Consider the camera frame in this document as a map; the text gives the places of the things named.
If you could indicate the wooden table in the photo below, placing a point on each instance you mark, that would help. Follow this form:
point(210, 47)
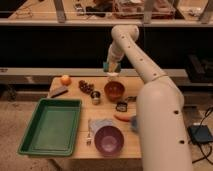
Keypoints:
point(105, 110)

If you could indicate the purple bowl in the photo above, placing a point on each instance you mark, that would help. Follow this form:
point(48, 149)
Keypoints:
point(109, 141)

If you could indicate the small metal cup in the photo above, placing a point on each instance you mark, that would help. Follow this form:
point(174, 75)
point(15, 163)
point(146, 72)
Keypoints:
point(96, 97)

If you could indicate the teal sponge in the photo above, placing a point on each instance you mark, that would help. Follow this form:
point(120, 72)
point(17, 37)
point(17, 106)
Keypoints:
point(111, 67)

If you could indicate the orange bowl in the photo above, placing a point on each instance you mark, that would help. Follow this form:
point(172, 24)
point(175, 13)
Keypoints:
point(114, 90)

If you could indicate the blue small cup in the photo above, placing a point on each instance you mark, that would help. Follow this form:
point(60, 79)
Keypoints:
point(133, 124)

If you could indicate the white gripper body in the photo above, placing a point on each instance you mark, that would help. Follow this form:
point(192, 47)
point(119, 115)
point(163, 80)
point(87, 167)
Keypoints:
point(115, 54)

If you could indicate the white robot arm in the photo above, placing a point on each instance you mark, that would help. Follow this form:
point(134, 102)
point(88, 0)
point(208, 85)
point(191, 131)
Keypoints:
point(159, 104)

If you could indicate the black small container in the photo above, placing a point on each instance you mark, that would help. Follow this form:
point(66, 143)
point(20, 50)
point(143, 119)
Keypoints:
point(121, 106)

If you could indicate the black power adapter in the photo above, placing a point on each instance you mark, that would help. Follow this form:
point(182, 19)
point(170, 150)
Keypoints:
point(200, 134)

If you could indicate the metal fork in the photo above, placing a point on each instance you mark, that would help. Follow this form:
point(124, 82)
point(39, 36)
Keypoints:
point(89, 139)

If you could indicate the black handled knife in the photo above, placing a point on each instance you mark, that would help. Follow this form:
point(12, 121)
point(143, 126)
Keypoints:
point(131, 99)

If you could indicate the white cloth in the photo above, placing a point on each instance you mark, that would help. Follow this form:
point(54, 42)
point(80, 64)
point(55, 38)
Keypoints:
point(96, 124)

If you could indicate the orange fruit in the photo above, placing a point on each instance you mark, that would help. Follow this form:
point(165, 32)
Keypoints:
point(65, 80)

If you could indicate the green plastic tray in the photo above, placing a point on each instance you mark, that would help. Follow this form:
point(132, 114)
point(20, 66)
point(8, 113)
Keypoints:
point(52, 129)

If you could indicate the orange carrot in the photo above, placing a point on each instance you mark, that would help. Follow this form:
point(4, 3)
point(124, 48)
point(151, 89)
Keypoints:
point(122, 118)

